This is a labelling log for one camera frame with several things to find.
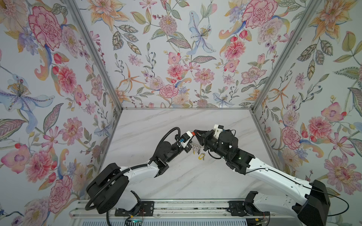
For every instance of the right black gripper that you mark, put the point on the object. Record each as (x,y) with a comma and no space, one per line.
(207,136)

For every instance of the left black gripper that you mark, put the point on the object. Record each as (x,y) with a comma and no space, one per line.
(186,147)

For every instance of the round steel key organizer disc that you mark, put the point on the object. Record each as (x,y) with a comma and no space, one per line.
(196,148)

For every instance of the yellow key tag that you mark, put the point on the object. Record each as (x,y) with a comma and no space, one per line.
(202,156)

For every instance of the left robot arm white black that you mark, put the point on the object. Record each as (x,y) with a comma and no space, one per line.
(109,189)

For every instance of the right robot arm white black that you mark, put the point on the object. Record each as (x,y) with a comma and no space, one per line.
(308,201)

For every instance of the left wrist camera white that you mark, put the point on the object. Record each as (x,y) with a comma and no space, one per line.
(186,138)

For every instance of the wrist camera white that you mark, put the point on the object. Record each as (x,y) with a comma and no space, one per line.
(186,138)
(218,129)

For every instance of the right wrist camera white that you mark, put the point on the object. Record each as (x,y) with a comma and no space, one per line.
(218,129)

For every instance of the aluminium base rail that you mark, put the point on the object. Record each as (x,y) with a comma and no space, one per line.
(210,208)

